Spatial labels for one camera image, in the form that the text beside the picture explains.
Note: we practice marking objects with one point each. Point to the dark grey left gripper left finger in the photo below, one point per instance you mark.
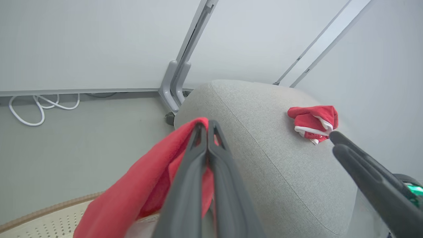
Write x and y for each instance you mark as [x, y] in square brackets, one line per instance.
[185, 185]

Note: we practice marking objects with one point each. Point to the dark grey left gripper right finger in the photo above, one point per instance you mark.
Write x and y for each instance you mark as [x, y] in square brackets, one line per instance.
[231, 191]

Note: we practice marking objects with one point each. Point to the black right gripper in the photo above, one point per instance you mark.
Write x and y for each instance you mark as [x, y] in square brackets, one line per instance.
[414, 190]

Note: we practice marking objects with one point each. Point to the plain red garment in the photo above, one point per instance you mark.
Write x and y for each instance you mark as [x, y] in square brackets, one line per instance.
[132, 191]

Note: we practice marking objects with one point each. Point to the red garment with white trim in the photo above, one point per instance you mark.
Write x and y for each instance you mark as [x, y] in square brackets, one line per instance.
[312, 115]

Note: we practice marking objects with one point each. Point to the grey fabric sofa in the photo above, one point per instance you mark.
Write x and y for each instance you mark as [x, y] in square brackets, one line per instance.
[281, 172]

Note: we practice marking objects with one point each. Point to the small black caster wheel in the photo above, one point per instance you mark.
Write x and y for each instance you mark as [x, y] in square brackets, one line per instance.
[170, 119]

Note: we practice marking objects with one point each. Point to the grey partition foot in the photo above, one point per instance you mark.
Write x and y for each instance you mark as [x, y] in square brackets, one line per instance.
[167, 86]
[181, 82]

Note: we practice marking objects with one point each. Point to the white perforated laundry basket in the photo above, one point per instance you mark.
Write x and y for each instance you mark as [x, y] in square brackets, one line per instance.
[43, 221]

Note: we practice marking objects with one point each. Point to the narrow white partition panel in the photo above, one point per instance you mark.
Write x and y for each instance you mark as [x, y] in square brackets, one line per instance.
[251, 39]

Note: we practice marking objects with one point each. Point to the large white partition panel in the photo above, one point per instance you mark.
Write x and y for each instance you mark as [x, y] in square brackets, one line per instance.
[82, 43]

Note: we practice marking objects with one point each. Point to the grey slanted partition post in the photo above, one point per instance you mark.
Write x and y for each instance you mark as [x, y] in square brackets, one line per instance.
[324, 39]

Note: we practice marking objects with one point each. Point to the grey partition frame post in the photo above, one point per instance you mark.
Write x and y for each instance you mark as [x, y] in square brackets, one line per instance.
[196, 29]

